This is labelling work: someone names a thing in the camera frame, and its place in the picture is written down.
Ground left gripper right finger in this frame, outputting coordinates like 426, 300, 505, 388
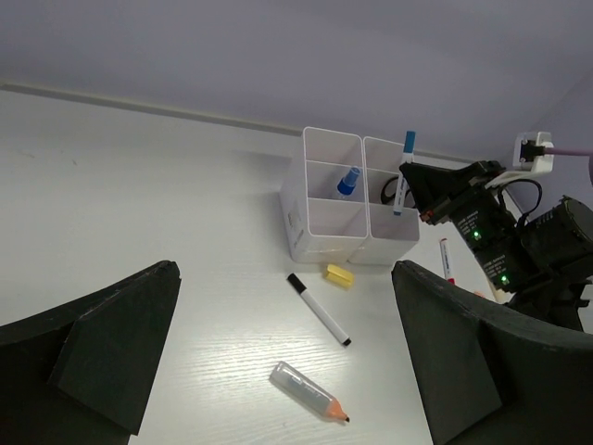
392, 261, 592, 444

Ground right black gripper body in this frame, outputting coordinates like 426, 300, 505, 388
420, 160, 519, 260

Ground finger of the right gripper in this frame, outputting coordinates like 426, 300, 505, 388
399, 163, 477, 213

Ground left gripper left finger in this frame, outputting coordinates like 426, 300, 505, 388
1, 261, 181, 444

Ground black handled scissors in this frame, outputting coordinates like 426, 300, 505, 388
380, 176, 416, 209

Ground blue capped white marker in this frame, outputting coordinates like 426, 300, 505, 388
392, 130, 417, 218

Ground blue capped clear bottle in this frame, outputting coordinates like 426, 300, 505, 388
334, 166, 361, 200

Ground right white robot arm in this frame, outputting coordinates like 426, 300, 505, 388
399, 161, 592, 331

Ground red capped white marker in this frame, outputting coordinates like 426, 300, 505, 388
439, 238, 456, 285

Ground cream glue stick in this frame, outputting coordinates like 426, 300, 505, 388
486, 278, 508, 304

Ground white organizer left column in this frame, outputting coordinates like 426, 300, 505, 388
280, 127, 369, 263

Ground yellow eraser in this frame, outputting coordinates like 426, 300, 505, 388
324, 264, 355, 289

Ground black capped white marker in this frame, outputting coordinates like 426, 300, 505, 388
286, 273, 351, 347

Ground orange tipped clear tube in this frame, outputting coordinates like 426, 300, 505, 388
269, 362, 350, 423

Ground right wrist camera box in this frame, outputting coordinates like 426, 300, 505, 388
486, 132, 554, 188

